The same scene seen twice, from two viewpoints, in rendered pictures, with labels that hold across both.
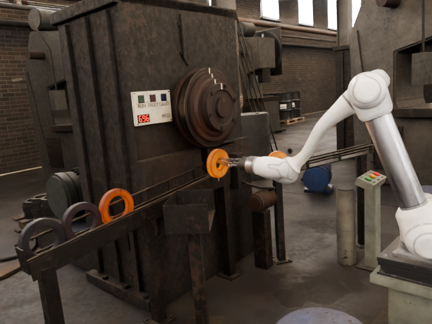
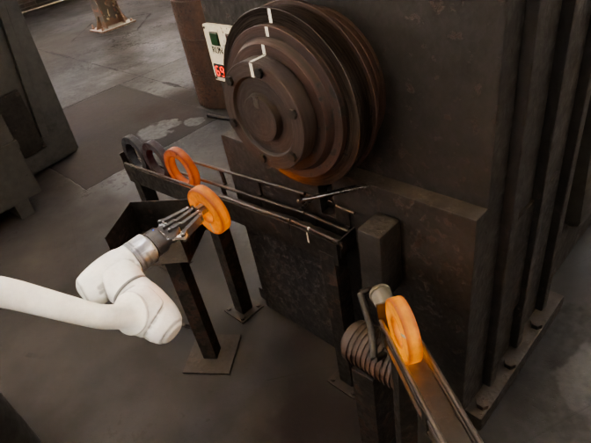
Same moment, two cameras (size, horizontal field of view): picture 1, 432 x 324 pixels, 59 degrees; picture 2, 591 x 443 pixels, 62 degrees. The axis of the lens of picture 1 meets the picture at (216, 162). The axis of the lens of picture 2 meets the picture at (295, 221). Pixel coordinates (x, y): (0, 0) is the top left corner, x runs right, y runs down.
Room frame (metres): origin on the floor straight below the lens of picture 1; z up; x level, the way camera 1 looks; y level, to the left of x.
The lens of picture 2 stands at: (2.43, -1.19, 1.62)
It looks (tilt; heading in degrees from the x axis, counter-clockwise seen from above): 36 degrees down; 98
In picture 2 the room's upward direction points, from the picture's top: 11 degrees counter-clockwise
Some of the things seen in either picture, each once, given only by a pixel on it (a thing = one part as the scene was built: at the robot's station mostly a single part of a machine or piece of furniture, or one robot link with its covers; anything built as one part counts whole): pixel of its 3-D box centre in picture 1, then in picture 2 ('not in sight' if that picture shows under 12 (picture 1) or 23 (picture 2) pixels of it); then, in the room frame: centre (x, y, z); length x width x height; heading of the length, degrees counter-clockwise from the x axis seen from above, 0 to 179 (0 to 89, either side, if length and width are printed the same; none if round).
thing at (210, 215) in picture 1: (196, 266); (183, 293); (1.77, 0.14, 0.36); 0.26 x 0.20 x 0.72; 173
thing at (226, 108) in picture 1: (220, 107); (267, 114); (2.25, -0.05, 1.11); 0.28 x 0.06 x 0.28; 138
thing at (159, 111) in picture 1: (152, 107); (237, 56); (2.13, 0.33, 1.15); 0.26 x 0.02 x 0.18; 138
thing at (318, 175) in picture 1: (318, 175); not in sight; (4.27, -1.17, 0.17); 0.57 x 0.31 x 0.34; 158
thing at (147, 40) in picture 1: (164, 144); (393, 116); (2.60, 0.34, 0.88); 1.08 x 0.73 x 1.76; 138
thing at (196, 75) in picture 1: (208, 108); (294, 99); (2.32, 0.02, 1.11); 0.47 x 0.06 x 0.47; 138
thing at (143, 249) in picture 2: (252, 164); (142, 251); (1.86, -0.19, 0.83); 0.09 x 0.06 x 0.09; 138
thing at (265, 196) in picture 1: (265, 227); (385, 397); (2.47, -0.30, 0.27); 0.22 x 0.13 x 0.53; 138
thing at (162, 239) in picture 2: (241, 163); (164, 236); (1.91, -0.13, 0.84); 0.09 x 0.08 x 0.07; 49
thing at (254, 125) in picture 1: (249, 144); not in sight; (5.22, -0.48, 0.45); 0.59 x 0.59 x 0.89
